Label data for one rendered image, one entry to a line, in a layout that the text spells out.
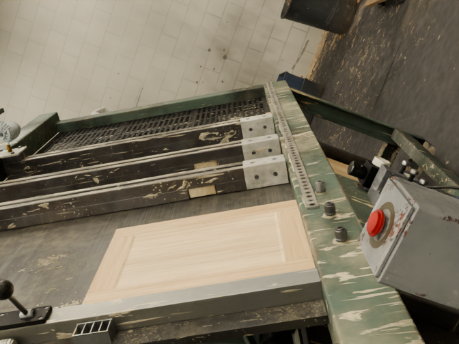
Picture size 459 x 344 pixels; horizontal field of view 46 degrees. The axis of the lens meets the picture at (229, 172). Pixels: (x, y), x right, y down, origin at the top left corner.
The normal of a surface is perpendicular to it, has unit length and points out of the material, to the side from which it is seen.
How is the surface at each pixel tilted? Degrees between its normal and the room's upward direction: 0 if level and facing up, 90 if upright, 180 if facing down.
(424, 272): 90
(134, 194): 90
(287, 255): 59
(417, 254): 90
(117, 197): 90
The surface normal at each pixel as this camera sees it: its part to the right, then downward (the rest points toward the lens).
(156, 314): 0.00, 0.33
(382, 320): -0.18, -0.93
